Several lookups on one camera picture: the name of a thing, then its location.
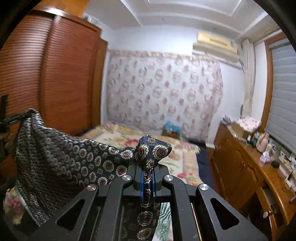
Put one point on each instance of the wooden sideboard cabinet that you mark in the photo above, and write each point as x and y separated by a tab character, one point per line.
235	171

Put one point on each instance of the tissue pack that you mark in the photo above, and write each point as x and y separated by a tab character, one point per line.
266	157

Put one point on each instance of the pink pouch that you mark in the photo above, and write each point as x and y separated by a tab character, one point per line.
226	119

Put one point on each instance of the sheer circle-print curtain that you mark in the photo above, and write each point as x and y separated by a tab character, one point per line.
161	92

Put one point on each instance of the wall air conditioner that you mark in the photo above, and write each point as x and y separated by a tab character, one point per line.
215	46

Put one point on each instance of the clear plastic box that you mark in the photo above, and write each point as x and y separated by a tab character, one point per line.
87	18

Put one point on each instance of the wooden window frame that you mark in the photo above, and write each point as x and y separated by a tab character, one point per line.
268	81

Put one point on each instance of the floral blanket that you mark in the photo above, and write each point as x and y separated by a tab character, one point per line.
115	139

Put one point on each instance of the grey window blind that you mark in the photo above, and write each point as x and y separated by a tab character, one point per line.
282	97

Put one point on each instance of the beige tied curtain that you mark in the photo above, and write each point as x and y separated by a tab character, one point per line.
248	81

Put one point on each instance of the leaf-print bed sheet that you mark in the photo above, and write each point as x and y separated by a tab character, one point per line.
165	215

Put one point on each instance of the pink thermos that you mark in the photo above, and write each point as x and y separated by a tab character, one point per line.
263	142

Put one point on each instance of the row of small bottles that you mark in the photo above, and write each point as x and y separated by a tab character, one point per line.
252	139

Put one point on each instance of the floral cloth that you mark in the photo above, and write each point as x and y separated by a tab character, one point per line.
248	122

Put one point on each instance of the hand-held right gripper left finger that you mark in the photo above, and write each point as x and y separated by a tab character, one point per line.
104	204

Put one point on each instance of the dark circle-print pajama top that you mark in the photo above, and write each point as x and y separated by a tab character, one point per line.
69	157

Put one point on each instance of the wooden louvered wardrobe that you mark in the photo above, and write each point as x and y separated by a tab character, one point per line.
64	69

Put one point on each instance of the small cardboard box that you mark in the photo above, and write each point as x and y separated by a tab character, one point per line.
171	134

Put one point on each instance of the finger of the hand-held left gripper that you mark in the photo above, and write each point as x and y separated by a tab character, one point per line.
4	106
13	119

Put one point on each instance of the small black box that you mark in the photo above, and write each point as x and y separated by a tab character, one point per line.
275	163

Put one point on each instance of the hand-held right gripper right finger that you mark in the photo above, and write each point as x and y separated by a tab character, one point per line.
196	208

